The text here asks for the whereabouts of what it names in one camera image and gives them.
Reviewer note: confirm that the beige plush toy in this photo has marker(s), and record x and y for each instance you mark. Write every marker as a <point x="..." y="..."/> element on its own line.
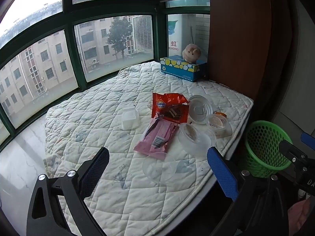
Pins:
<point x="192" y="52"/>

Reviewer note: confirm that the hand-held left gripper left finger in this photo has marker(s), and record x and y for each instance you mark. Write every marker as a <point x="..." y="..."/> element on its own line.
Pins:
<point x="96" y="169"/>

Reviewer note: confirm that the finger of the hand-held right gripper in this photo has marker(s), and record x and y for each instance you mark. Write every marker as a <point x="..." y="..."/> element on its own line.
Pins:
<point x="308" y="140"/>
<point x="292" y="156"/>

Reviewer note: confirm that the red snack wrapper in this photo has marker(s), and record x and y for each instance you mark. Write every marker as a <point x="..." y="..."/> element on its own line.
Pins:
<point x="169" y="107"/>

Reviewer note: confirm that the green window frame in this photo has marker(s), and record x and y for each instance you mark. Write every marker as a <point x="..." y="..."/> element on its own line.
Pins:
<point x="70" y="17"/>

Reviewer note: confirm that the blue spotted tissue box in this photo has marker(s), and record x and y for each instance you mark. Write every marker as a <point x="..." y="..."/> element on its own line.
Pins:
<point x="181" y="68"/>

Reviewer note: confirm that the brown wooden cabinet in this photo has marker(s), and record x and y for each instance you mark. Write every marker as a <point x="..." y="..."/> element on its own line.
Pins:
<point x="236" y="41"/>

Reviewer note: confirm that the green plastic mesh basket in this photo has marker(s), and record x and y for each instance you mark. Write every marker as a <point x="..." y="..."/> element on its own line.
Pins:
<point x="267" y="147"/>

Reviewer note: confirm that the square clear plastic container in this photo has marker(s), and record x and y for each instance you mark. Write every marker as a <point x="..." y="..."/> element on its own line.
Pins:
<point x="130" y="118"/>

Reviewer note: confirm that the white quilted mat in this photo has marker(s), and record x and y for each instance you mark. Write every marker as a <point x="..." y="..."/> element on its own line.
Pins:
<point x="98" y="118"/>

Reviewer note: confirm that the small cup with orange lid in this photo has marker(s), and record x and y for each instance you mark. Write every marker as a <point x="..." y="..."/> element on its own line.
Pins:
<point x="217" y="125"/>

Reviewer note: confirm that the clear plastic cup with lid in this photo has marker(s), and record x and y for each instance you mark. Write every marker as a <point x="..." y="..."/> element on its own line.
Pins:
<point x="199" y="109"/>

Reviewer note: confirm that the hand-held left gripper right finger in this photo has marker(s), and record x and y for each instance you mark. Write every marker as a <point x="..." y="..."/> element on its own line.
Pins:
<point x="221" y="172"/>

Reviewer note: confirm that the pink patterned clothing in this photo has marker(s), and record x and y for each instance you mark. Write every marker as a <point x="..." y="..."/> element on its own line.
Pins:
<point x="302" y="216"/>

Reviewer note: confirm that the green tree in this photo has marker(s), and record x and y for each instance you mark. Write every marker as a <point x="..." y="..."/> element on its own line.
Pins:
<point x="119" y="33"/>

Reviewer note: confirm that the beige apartment building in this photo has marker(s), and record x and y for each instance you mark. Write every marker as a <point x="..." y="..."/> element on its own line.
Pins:
<point x="44" y="61"/>

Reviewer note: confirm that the pink snack wrapper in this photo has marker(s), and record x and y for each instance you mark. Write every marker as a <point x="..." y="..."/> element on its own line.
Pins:
<point x="157" y="136"/>

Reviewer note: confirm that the white printed outdoor unit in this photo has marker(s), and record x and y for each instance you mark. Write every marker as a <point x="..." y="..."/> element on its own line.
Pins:
<point x="176" y="36"/>

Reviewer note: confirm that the white louvred vent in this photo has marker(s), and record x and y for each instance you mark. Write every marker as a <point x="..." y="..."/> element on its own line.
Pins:
<point x="142" y="33"/>

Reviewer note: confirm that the clear round plastic lid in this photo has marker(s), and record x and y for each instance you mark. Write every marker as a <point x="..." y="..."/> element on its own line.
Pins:
<point x="158" y="168"/>

